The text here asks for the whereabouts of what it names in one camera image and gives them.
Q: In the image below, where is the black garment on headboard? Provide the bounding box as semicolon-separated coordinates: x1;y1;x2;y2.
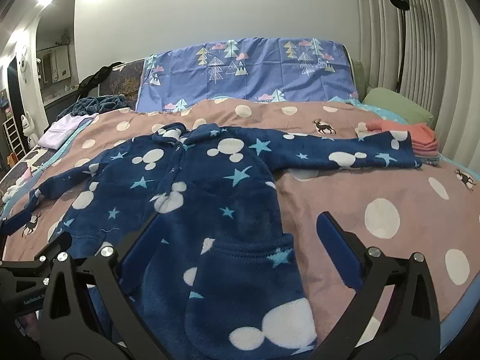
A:
70;62;123;100

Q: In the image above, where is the purple tree print pillow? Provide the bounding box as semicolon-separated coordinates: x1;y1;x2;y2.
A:
136;37;358;112

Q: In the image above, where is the pink polka dot duvet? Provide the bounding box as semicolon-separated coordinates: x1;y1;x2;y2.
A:
6;99;479;346

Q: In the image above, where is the dark teal blanket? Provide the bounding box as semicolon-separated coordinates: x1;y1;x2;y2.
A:
56;94;128;121

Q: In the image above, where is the black floor lamp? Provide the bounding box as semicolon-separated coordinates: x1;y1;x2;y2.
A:
390;0;410;93

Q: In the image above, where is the white ladder rack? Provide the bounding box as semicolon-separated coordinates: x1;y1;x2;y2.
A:
2;117;26;161

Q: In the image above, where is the stack of folded pink clothes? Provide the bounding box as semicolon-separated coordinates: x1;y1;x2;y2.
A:
355;119;440;166

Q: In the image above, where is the navy star fleece pajama top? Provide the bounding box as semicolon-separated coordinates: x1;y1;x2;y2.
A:
0;121;423;360

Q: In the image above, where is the green pillow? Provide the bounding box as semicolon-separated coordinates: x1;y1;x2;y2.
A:
363;87;434;127

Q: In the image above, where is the folded lavender cloth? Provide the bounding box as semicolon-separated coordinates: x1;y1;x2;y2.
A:
37;114;91;150

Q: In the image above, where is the grey curtain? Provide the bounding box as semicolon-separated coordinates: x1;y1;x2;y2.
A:
358;0;479;171

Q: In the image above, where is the brown patterned headboard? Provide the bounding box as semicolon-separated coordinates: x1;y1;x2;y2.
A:
98;58;145;110

